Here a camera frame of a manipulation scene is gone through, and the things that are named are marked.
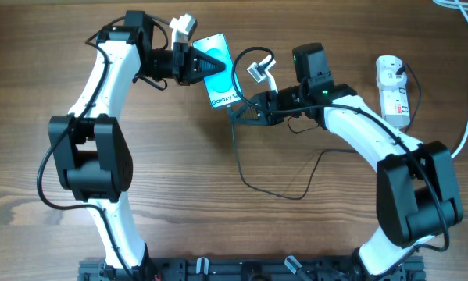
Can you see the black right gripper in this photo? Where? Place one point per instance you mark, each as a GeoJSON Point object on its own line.
{"type": "Point", "coordinates": [273, 115]}

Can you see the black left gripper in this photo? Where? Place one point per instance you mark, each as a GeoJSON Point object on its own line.
{"type": "Point", "coordinates": [185, 71]}

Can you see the turquoise screen smartphone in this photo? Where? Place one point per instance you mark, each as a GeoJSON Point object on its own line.
{"type": "Point", "coordinates": [219, 87]}

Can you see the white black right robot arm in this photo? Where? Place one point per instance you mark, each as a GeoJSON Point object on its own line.
{"type": "Point", "coordinates": [417, 191]}

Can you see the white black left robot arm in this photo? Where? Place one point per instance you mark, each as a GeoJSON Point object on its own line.
{"type": "Point", "coordinates": [87, 145]}

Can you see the white charger plug adapter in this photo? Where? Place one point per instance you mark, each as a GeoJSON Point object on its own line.
{"type": "Point", "coordinates": [390, 77]}

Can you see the white power strip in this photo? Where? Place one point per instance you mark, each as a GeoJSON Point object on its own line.
{"type": "Point", "coordinates": [394, 103]}

